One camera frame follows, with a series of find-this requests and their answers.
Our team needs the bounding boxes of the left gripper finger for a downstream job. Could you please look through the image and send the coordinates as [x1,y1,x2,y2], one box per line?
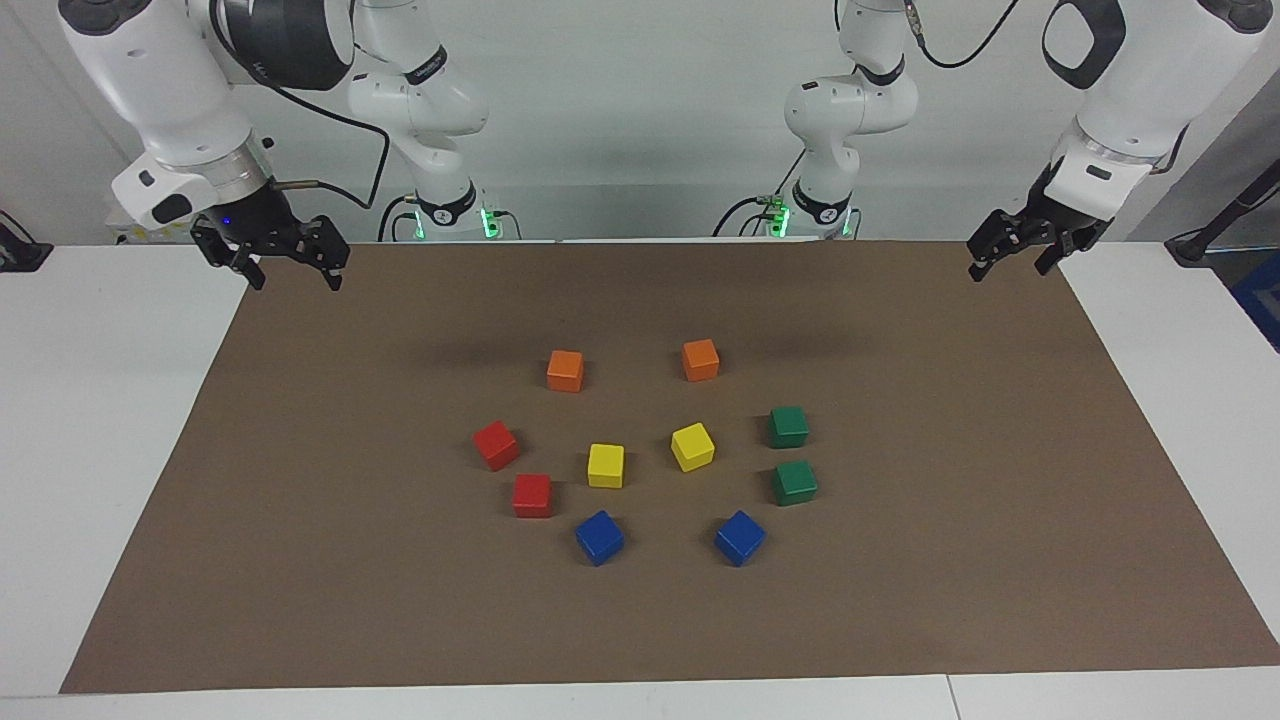
[1034,232,1086,277]
[967,212,1016,282]

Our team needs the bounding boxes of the red wooden block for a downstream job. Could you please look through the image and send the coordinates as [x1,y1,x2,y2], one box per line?
[512,473,554,519]
[472,420,522,473]

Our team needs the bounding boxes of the green wooden block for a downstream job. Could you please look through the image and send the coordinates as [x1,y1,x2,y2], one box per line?
[771,459,820,507]
[767,405,811,450]

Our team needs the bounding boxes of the black stand leg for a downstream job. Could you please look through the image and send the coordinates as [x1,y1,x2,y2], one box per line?
[1165,158,1280,267]

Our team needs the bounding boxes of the yellow wooden block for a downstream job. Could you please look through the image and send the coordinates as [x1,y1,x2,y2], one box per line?
[586,443,626,490]
[670,422,717,473]

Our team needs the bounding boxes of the blue wooden block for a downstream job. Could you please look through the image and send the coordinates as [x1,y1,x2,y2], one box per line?
[713,510,768,568]
[574,510,626,568]

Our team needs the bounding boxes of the brown table mat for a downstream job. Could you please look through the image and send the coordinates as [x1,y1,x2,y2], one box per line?
[58,238,1280,695]

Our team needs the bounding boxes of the black base cable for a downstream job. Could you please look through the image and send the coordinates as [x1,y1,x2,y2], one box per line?
[377,193,419,243]
[712,195,773,239]

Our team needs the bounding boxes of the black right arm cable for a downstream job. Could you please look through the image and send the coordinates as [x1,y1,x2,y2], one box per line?
[205,0,391,211]

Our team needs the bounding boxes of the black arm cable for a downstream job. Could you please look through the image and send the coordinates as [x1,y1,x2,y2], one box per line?
[903,0,1023,71]
[205,0,391,211]

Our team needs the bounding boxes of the white wall socket box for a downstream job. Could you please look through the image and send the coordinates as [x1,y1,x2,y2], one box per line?
[105,205,193,245]

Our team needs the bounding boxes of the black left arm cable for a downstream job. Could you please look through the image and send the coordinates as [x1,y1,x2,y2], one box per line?
[903,0,1023,71]

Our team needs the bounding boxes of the black clamp mount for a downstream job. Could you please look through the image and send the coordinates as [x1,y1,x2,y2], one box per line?
[0,208,54,273]

